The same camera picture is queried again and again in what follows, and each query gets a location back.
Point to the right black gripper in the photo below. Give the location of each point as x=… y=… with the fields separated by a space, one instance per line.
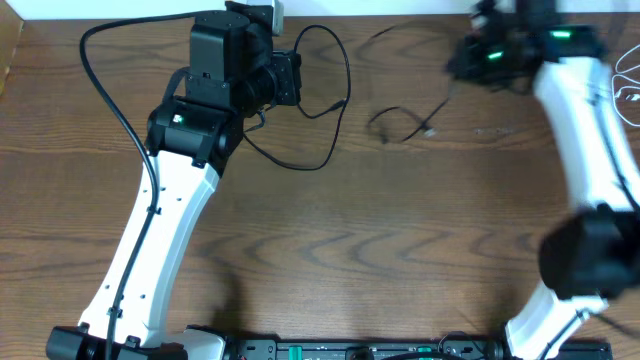
x=463 y=64

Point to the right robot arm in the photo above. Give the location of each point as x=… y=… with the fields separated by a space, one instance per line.
x=592 y=257

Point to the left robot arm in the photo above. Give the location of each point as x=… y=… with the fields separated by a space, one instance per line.
x=234 y=73

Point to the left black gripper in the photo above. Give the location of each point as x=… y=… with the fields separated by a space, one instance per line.
x=287 y=69

